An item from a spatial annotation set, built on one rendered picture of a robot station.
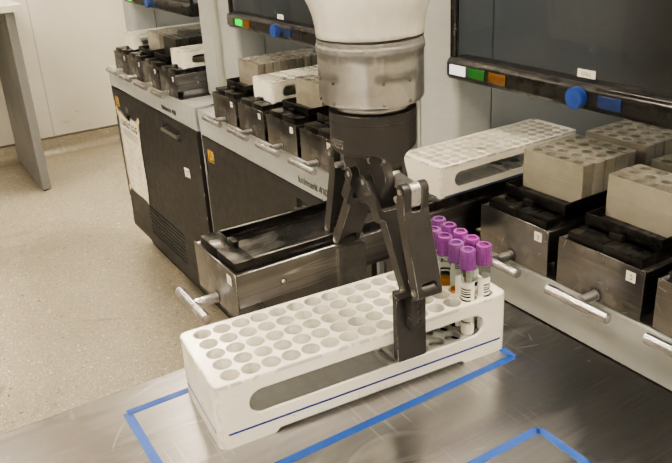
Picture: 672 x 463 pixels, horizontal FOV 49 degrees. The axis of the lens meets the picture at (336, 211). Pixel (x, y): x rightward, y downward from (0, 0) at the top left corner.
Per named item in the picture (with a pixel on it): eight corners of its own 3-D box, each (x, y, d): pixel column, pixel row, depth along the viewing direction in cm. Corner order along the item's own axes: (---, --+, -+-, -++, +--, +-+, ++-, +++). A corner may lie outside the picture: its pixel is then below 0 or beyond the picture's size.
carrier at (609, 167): (613, 196, 108) (617, 157, 106) (604, 199, 107) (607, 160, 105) (552, 175, 118) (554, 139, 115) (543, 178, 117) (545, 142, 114)
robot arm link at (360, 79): (346, 50, 56) (350, 126, 58) (447, 35, 59) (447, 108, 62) (297, 35, 63) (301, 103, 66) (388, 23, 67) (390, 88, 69)
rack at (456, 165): (532, 151, 135) (533, 117, 132) (575, 164, 127) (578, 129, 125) (400, 189, 121) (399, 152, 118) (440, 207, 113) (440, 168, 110)
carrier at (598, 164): (603, 200, 107) (606, 160, 105) (593, 203, 106) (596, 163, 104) (542, 179, 117) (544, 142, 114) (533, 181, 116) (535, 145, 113)
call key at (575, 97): (569, 105, 101) (570, 84, 100) (587, 110, 99) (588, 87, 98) (563, 107, 101) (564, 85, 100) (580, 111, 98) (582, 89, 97)
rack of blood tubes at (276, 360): (447, 305, 82) (447, 254, 80) (506, 347, 74) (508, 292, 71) (186, 390, 70) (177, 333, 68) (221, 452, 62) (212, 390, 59)
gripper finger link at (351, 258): (338, 249, 73) (335, 246, 74) (342, 311, 76) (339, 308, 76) (365, 242, 74) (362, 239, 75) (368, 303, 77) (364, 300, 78)
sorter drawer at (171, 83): (348, 58, 260) (347, 32, 256) (371, 64, 249) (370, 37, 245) (147, 94, 225) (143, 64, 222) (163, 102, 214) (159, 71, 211)
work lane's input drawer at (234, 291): (536, 179, 141) (538, 133, 137) (595, 199, 130) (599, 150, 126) (170, 294, 106) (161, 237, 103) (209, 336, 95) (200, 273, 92)
